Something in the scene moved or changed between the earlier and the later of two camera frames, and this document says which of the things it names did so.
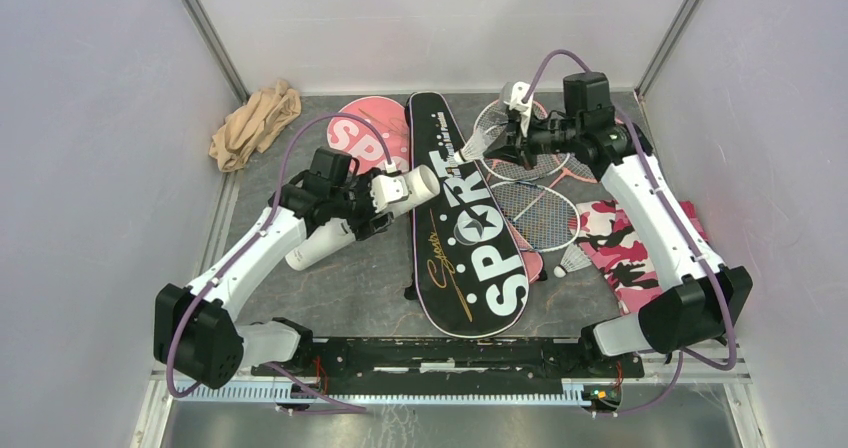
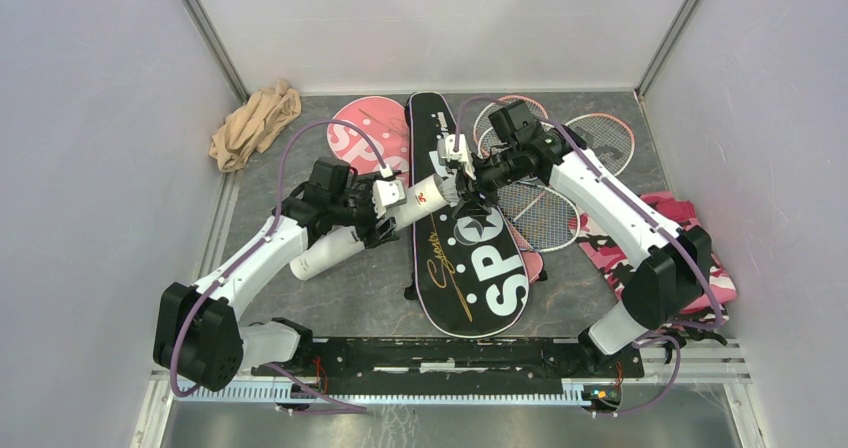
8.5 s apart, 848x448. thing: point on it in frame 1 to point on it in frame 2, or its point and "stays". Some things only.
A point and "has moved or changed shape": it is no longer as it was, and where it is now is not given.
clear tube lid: (468, 231) stays
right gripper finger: (506, 146) to (472, 203)
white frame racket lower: (541, 217) stays
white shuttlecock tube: (423, 184) has moved or changed shape
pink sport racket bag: (353, 137) stays
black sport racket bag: (471, 268) stays
